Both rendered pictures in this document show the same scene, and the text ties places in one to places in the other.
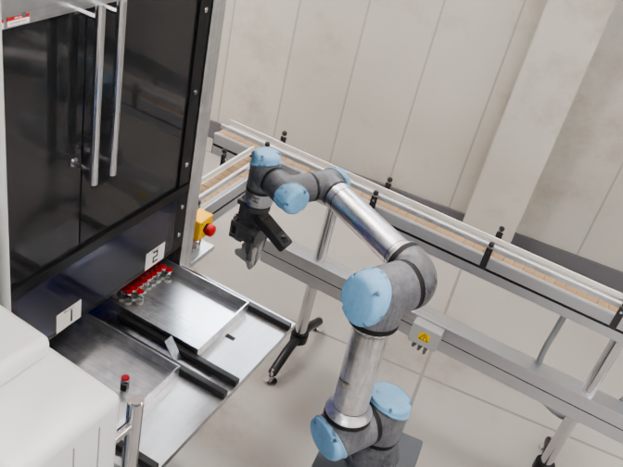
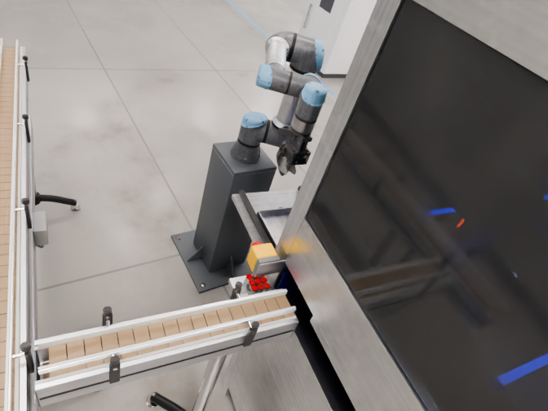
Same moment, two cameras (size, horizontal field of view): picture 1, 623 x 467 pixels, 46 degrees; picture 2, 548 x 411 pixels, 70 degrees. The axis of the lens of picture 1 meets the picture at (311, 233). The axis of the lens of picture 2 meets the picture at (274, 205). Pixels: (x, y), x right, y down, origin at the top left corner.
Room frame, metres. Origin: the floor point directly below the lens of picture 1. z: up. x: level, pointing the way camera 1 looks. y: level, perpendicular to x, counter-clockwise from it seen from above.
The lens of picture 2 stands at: (2.63, 0.79, 1.92)
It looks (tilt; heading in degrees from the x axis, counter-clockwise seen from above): 40 degrees down; 212
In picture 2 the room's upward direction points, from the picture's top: 20 degrees clockwise
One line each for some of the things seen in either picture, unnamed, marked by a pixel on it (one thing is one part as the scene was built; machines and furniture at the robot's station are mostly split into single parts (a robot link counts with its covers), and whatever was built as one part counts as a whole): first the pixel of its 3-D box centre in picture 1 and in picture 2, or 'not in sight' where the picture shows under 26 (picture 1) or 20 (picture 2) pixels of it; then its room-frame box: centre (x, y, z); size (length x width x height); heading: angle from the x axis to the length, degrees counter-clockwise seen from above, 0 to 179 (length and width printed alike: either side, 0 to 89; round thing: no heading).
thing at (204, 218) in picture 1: (197, 223); (262, 258); (1.90, 0.36, 0.99); 0.08 x 0.07 x 0.07; 69
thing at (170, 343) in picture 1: (187, 358); not in sight; (1.41, 0.24, 0.91); 0.14 x 0.03 x 0.06; 70
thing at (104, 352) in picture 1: (95, 368); not in sight; (1.31, 0.45, 0.90); 0.34 x 0.26 x 0.04; 69
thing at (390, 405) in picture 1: (383, 412); (254, 127); (1.34, -0.29, 0.96); 0.13 x 0.12 x 0.14; 133
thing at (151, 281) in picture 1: (146, 283); not in sight; (1.66, 0.44, 0.90); 0.18 x 0.02 x 0.05; 160
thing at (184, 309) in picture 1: (175, 302); (303, 241); (1.62, 0.33, 0.90); 0.34 x 0.26 x 0.04; 70
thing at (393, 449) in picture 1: (374, 441); (247, 147); (1.34, -0.29, 0.84); 0.15 x 0.15 x 0.10
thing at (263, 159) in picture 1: (264, 170); (311, 102); (1.63, 0.15, 1.39); 0.09 x 0.08 x 0.11; 43
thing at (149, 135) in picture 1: (146, 109); not in sight; (1.58, 0.46, 1.50); 0.43 x 0.01 x 0.59; 159
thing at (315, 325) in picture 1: (297, 343); not in sight; (2.50, -0.06, 0.07); 0.50 x 0.08 x 0.14; 159
